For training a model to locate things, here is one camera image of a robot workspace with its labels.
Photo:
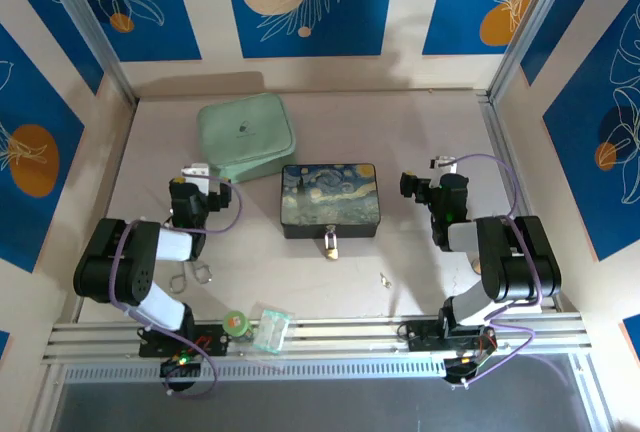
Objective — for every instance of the starry night painted box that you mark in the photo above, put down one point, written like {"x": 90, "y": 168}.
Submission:
{"x": 330, "y": 197}

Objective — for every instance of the small metal key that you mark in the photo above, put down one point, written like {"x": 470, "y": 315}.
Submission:
{"x": 384, "y": 279}

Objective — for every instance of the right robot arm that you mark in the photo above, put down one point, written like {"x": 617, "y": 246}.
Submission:
{"x": 525, "y": 262}

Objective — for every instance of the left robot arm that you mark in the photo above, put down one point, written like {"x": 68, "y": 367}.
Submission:
{"x": 115, "y": 262}

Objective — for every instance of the mint green zip case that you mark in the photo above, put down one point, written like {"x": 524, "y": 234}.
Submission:
{"x": 242, "y": 127}

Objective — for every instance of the orange black round object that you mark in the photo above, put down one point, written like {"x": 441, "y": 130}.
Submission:
{"x": 477, "y": 267}

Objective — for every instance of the green round jar orange label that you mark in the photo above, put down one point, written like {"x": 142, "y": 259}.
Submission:
{"x": 235, "y": 323}

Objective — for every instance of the clear plastic box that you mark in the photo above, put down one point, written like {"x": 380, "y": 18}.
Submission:
{"x": 270, "y": 329}

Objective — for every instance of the black controller module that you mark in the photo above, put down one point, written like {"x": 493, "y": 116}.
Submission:
{"x": 181, "y": 363}
{"x": 462, "y": 367}

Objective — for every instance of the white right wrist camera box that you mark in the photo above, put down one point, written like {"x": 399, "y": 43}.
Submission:
{"x": 446, "y": 164}

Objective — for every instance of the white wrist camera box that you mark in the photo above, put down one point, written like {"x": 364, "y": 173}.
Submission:
{"x": 446, "y": 164}
{"x": 196, "y": 172}

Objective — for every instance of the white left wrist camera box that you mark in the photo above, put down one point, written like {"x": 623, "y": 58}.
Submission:
{"x": 196, "y": 172}

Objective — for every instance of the aluminium side rail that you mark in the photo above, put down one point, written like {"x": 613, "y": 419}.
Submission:
{"x": 500, "y": 152}

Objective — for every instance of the blue floral wall poster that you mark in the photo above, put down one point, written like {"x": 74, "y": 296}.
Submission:
{"x": 350, "y": 2}
{"x": 460, "y": 2}
{"x": 165, "y": 12}
{"x": 50, "y": 27}
{"x": 30, "y": 102}
{"x": 575, "y": 152}

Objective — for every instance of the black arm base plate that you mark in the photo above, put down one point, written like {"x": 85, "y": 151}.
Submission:
{"x": 212, "y": 344}
{"x": 420, "y": 339}

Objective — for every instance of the aluminium frame rail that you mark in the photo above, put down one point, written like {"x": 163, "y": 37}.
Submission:
{"x": 340, "y": 337}

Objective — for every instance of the aluminium corner post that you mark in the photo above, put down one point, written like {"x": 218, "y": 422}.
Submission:
{"x": 530, "y": 22}
{"x": 85, "y": 17}

